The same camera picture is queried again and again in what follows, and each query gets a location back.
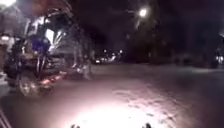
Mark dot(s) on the rough dark asphalt road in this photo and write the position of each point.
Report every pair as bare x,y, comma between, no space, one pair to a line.
140,90

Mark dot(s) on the street lamp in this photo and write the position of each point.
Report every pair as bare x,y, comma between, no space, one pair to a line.
143,13

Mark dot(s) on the robot's own part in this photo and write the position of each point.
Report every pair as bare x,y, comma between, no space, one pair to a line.
147,126
74,126

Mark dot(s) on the vehicle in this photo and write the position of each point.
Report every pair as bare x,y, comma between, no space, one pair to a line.
33,66

